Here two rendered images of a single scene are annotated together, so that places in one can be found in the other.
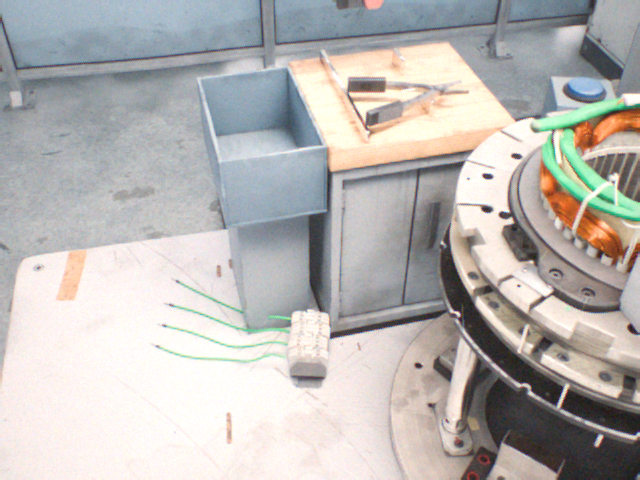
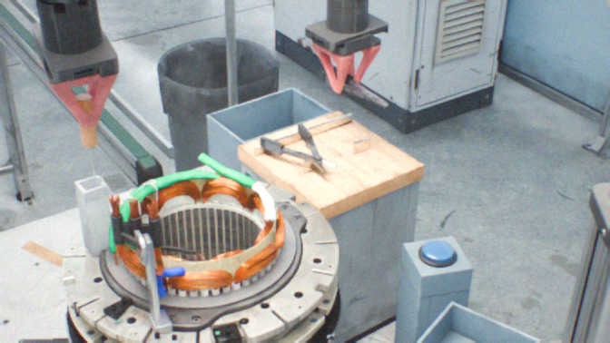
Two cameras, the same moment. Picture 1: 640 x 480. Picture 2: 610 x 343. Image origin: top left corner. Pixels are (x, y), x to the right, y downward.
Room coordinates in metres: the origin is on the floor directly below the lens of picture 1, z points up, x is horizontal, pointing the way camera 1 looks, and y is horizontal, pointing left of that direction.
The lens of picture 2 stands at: (0.25, -1.05, 1.71)
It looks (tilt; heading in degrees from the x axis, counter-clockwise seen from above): 32 degrees down; 68
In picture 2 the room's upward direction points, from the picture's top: 1 degrees clockwise
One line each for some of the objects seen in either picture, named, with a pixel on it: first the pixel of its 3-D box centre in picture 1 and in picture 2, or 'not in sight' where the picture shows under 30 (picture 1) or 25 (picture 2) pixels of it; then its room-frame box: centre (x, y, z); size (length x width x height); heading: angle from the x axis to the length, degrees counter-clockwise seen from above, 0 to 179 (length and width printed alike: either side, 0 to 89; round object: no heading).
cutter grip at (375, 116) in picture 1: (384, 113); (271, 145); (0.60, -0.06, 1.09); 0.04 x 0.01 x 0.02; 120
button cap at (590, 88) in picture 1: (585, 87); (437, 250); (0.73, -0.31, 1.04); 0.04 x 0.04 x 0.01
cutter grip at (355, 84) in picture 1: (366, 84); (304, 133); (0.65, -0.05, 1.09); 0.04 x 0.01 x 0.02; 90
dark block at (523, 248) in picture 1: (519, 239); not in sight; (0.40, -0.15, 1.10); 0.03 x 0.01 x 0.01; 12
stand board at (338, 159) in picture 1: (395, 100); (329, 161); (0.68, -0.08, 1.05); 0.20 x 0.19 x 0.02; 105
